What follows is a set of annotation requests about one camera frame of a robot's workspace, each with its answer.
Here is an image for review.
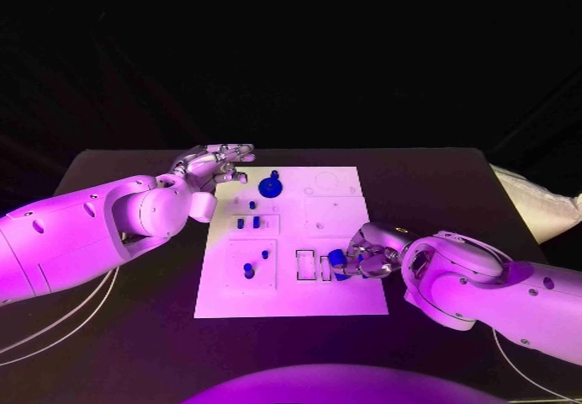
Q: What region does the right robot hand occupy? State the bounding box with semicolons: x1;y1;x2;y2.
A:
331;222;423;280

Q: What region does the blue gear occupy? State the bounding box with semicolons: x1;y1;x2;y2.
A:
257;170;284;199

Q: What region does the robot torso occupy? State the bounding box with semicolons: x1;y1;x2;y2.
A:
181;363;506;404

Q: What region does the blue block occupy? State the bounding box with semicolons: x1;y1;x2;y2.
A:
328;248;354;282

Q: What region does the white task board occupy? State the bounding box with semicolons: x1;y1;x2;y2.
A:
194;166;391;319

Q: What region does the white cable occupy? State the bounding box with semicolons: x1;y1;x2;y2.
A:
0;267;122;367
492;327;582;404
0;269;116;354

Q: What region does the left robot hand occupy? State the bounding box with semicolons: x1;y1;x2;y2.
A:
169;143;257;194

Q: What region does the white padded cloth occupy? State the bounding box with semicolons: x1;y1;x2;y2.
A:
489;163;582;245

